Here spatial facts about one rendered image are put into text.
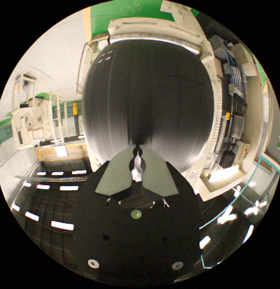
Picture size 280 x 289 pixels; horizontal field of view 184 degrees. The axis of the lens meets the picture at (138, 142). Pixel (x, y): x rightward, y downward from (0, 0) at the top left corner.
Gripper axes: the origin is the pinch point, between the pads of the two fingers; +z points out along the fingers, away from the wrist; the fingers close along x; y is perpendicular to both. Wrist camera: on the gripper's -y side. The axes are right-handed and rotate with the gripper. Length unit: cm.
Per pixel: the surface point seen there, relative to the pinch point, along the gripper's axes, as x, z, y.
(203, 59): 23.8, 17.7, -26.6
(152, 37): 4.0, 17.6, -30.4
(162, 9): 21, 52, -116
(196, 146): 10.5, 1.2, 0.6
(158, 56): 3.0, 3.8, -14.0
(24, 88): -242, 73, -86
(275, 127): 63, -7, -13
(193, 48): 19.6, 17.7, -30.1
